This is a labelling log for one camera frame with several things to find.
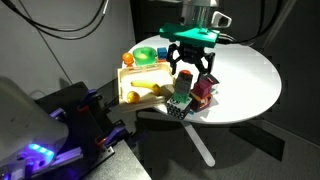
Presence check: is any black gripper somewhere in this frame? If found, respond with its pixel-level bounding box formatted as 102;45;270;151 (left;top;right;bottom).
167;43;215;75

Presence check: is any grey cube block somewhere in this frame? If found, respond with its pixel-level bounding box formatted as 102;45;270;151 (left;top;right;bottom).
174;73;193;94

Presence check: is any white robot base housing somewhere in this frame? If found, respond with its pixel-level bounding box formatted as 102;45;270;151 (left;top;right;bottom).
0;76;69;164

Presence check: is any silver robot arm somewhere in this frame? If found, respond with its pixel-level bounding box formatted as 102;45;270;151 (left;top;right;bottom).
159;0;220;76

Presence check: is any blue cube block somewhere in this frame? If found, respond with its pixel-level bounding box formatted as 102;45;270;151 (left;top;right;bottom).
157;47;167;60

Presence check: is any magenta cube block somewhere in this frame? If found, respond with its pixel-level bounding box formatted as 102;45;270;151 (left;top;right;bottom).
191;79;212;98

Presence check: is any green cube block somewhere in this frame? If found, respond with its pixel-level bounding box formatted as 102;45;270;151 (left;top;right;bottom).
173;92;189;103

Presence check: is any orange patterned cube block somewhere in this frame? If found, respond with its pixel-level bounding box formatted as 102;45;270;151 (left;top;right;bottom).
191;94;212;112

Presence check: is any wooden tray box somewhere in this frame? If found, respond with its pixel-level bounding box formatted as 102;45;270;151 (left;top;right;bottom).
117;63;175;112

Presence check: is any red tomato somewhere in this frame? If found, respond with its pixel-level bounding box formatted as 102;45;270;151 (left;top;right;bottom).
179;70;191;75

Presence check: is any green translucent bowl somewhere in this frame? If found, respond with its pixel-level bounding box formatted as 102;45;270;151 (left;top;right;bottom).
133;46;156;66

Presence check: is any yellow banana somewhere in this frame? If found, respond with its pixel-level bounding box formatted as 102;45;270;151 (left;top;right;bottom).
131;80;160;96

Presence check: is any orange fruit on table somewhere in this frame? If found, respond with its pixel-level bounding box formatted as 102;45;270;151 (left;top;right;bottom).
122;52;134;66

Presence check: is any round white table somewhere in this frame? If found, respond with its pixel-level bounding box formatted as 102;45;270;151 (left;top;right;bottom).
133;34;283;168

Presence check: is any orange fruit in tray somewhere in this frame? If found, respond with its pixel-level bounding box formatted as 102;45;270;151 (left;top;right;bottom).
127;91;140;103

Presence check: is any black hanging cable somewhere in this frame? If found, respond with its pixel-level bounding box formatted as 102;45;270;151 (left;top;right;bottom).
0;0;111;41

